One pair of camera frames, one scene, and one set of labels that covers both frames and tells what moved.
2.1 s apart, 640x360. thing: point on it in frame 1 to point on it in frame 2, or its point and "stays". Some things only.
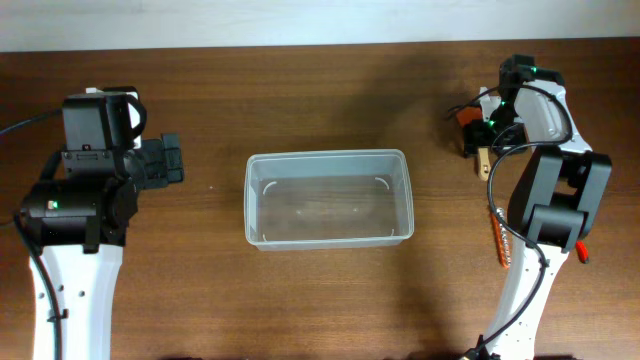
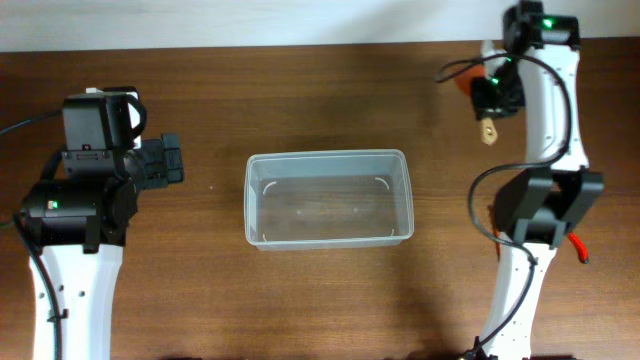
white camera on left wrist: (125, 114) stays
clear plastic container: (327, 199) stays
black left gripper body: (156, 166) stays
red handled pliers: (582, 251) stays
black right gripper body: (499, 136) to (497, 96)
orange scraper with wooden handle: (469, 114) to (464, 82)
